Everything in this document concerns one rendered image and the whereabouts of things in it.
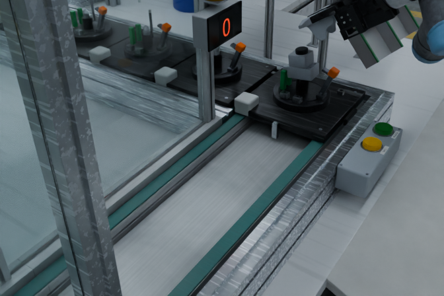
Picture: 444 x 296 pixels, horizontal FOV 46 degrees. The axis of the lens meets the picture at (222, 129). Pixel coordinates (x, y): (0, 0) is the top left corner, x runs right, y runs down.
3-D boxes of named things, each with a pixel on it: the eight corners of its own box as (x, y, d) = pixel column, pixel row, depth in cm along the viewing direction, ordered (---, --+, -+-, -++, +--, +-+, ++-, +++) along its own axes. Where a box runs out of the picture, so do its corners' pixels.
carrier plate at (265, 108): (365, 98, 132) (366, 90, 130) (324, 143, 115) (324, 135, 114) (281, 74, 143) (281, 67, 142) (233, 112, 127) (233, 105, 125)
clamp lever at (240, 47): (237, 67, 136) (246, 45, 131) (232, 70, 135) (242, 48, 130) (226, 59, 137) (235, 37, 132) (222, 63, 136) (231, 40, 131)
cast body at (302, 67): (319, 74, 124) (318, 46, 121) (311, 81, 121) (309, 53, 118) (288, 69, 129) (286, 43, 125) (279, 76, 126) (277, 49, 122)
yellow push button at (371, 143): (383, 147, 113) (384, 139, 112) (376, 156, 111) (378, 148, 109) (365, 141, 115) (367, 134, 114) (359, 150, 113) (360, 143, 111)
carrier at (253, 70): (276, 73, 144) (279, 30, 137) (228, 111, 127) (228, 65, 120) (206, 52, 155) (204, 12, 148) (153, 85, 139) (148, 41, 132)
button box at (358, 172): (398, 149, 121) (404, 127, 118) (365, 199, 107) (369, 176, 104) (370, 140, 125) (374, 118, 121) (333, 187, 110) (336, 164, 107)
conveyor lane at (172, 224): (359, 127, 137) (365, 94, 131) (148, 380, 79) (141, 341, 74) (265, 97, 150) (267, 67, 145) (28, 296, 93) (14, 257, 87)
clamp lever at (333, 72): (326, 94, 124) (340, 70, 119) (323, 97, 123) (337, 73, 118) (314, 85, 125) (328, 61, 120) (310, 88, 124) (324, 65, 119)
